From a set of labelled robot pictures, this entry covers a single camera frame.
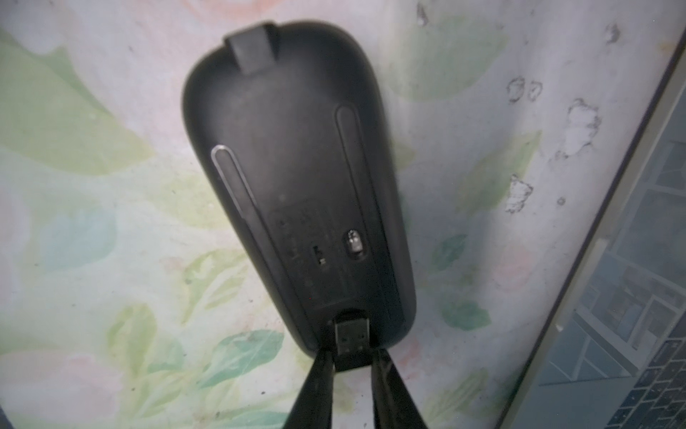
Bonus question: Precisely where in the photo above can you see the floral table mat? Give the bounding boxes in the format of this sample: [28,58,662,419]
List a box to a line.
[1,1,685,428]

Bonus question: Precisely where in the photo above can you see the black usb mouse receiver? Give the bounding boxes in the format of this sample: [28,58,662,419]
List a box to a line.
[334,315,372,373]

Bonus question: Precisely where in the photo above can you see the black wireless mouse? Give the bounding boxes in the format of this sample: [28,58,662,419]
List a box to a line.
[182,21,416,355]

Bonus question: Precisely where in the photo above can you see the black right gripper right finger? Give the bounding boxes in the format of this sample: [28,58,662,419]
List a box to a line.
[371,349,428,429]

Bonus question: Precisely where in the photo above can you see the silver open laptop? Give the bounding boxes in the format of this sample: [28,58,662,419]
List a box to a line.
[498,42,685,428]

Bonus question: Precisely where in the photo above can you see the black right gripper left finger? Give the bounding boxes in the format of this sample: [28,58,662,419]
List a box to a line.
[283,350,336,429]

